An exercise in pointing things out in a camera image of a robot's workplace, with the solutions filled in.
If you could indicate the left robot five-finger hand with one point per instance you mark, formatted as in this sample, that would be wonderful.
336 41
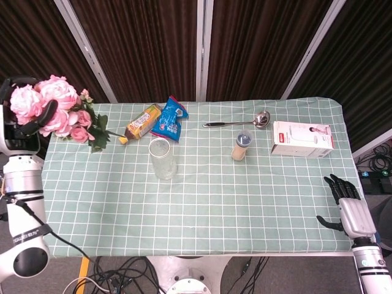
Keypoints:
21 142

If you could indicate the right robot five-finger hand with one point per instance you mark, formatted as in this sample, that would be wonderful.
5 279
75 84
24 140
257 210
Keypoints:
355 217

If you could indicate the pink artificial flower bouquet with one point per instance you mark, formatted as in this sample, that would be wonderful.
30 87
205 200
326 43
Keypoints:
58 92

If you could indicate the left robot arm silver white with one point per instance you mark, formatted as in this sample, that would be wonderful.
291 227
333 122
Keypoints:
23 177

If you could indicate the right robot arm silver white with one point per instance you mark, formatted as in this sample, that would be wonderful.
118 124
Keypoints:
372 269

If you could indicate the black power strip green switches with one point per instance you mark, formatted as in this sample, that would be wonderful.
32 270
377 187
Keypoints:
375 177

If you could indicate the white red product box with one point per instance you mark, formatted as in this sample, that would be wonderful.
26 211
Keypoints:
298 139

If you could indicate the tea bottle with yellow cap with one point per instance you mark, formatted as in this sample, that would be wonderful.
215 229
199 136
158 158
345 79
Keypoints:
142 122

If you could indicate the seasoning jar with grey lid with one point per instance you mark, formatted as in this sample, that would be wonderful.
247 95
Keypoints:
240 148

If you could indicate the yellow floor tape strip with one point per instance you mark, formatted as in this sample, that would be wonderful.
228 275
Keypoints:
83 269

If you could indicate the green white checked tablecloth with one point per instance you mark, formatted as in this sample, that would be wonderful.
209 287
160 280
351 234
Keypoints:
214 199

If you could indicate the blue snack bag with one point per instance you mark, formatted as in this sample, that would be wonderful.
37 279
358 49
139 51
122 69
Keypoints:
170 121

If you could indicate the slanted aluminium partition post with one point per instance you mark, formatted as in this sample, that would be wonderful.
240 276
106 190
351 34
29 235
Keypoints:
88 56
309 49

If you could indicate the white table pedestal base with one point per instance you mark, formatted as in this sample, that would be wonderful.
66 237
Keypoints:
186 275

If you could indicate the upright aluminium partition post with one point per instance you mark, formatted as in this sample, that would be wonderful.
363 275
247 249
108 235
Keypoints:
203 52

